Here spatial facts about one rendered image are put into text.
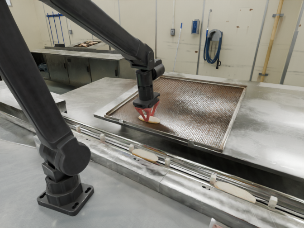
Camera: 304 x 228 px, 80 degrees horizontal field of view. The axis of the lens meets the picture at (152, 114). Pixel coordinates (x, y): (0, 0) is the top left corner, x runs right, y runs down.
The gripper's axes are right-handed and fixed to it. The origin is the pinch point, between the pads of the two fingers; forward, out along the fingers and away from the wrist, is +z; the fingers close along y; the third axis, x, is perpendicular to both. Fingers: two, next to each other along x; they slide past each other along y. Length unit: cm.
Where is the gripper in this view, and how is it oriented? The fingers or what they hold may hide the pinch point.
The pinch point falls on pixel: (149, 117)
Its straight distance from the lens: 74.3
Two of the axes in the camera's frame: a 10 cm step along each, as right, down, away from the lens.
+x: 8.6, 2.0, -4.7
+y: -5.0, 5.0, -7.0
